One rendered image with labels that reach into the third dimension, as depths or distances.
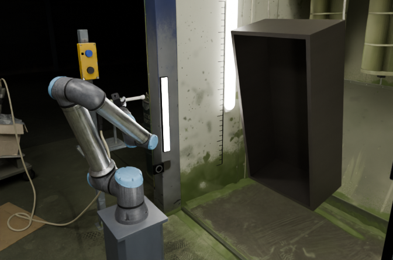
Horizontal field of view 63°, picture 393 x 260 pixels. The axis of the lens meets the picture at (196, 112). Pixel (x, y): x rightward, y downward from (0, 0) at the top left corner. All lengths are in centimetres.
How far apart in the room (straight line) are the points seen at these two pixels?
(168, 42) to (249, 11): 88
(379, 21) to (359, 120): 92
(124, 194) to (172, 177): 110
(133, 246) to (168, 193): 109
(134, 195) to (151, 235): 26
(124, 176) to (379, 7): 228
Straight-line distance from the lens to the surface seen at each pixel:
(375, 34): 298
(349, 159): 326
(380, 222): 310
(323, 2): 325
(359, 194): 316
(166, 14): 251
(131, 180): 178
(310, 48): 184
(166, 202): 294
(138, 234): 188
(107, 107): 161
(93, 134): 175
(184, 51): 261
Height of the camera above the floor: 174
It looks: 17 degrees down
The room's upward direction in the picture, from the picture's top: straight up
